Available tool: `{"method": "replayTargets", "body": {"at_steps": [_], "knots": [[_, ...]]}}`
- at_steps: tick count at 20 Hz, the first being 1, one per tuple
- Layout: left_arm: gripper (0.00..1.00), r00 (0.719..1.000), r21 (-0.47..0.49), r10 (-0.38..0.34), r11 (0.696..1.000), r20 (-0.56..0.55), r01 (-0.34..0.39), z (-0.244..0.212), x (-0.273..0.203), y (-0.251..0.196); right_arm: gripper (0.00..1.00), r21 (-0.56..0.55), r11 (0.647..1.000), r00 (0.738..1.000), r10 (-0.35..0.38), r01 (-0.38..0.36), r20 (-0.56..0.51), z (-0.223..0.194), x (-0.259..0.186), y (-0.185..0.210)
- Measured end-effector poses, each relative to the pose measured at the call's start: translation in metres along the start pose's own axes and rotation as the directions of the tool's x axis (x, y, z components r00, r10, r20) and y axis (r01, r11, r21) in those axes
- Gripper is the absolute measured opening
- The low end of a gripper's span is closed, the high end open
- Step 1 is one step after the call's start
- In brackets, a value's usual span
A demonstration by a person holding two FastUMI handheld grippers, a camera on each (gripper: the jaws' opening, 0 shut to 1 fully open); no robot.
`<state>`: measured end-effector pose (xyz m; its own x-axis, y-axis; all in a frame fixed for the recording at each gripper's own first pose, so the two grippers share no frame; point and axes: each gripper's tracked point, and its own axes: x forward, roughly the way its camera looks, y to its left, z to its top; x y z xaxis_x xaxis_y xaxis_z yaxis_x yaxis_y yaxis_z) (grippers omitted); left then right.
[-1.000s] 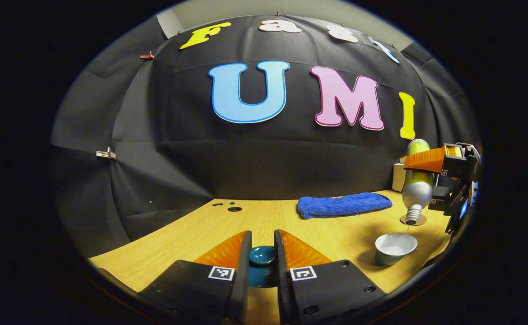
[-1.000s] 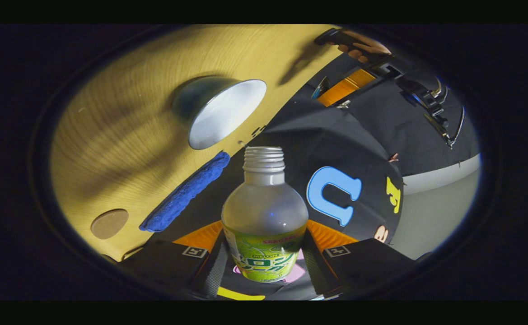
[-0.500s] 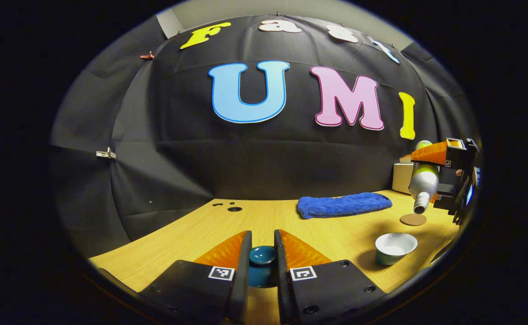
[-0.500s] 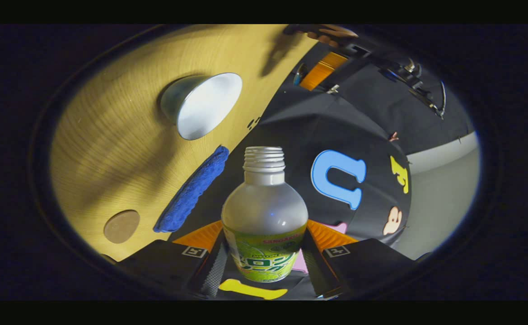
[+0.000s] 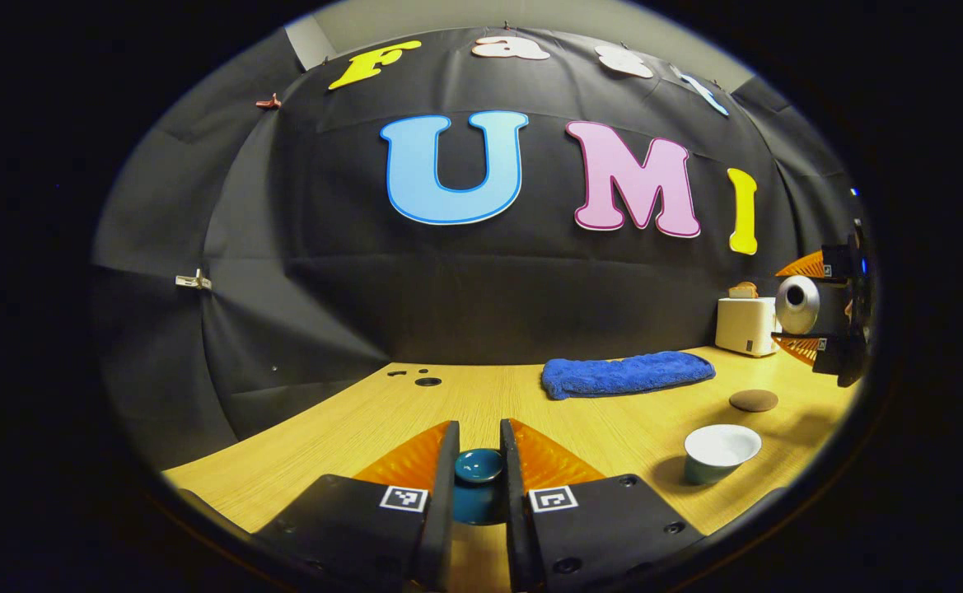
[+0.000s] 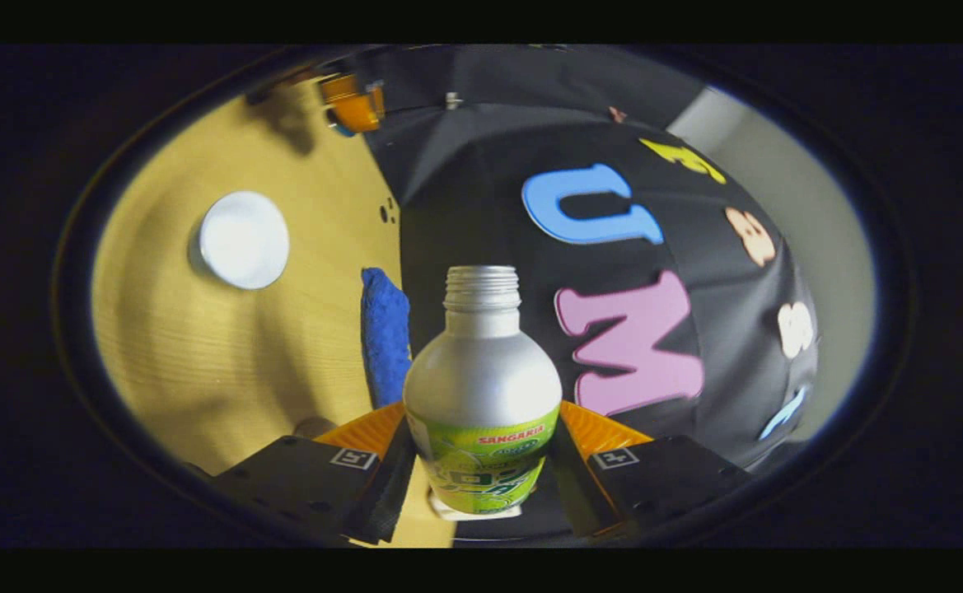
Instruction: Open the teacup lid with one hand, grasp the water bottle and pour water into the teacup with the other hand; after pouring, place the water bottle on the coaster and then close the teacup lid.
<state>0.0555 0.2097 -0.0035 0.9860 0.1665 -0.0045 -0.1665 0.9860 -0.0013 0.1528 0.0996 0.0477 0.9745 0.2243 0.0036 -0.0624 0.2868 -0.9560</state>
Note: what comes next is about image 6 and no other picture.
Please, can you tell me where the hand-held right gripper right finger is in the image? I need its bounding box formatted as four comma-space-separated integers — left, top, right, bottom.
551, 401, 752, 540

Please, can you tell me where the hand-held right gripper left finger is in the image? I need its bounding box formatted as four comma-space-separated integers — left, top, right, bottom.
216, 401, 418, 546

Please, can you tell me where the silver green water bottle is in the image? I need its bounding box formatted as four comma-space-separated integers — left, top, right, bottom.
403, 265, 564, 518

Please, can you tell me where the teal and white teacup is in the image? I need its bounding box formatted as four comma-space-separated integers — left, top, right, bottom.
189, 191, 291, 291

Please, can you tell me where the blue towel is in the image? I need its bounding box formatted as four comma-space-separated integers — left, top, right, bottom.
360, 267, 413, 410

